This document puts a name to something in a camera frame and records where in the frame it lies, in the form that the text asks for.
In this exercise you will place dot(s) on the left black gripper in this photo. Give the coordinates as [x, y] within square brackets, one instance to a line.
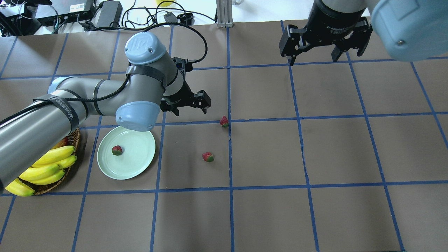
[182, 94]

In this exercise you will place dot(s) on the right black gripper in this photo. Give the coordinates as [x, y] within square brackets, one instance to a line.
[332, 19]

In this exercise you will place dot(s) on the red strawberry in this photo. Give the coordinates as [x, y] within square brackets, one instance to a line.
[224, 122]
[208, 157]
[117, 150]

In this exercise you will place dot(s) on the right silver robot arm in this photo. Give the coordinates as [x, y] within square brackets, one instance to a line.
[410, 30]

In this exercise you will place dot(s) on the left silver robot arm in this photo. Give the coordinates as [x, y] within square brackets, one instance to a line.
[154, 82]

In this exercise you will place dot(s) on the pale green plate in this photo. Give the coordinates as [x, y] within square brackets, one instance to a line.
[139, 149]

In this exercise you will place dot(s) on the black power adapter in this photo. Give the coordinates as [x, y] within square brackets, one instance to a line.
[170, 17]

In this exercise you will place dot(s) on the wicker fruit basket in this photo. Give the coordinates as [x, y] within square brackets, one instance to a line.
[70, 165]

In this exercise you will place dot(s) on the black power brick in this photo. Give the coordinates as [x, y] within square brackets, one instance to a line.
[109, 15]

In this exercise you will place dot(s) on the red yellow apple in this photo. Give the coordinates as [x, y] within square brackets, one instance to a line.
[63, 142]

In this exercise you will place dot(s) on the yellow banana bunch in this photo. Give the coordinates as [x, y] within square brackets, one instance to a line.
[42, 172]

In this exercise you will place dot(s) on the aluminium frame post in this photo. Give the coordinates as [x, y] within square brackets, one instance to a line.
[224, 14]

